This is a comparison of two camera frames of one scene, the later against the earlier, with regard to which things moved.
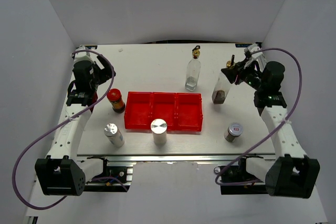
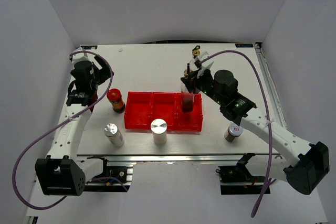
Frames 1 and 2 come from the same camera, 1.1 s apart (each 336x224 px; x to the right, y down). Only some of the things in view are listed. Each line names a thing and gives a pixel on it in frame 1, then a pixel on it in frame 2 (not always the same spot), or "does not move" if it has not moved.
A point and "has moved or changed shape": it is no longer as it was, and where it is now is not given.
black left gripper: [105, 73] does not move
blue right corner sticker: [242, 45] does not move
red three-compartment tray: [181, 111] does not move
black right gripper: [232, 72] -> [189, 83]
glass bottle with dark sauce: [222, 85] has moved or changed shape
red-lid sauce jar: [114, 96] does not move
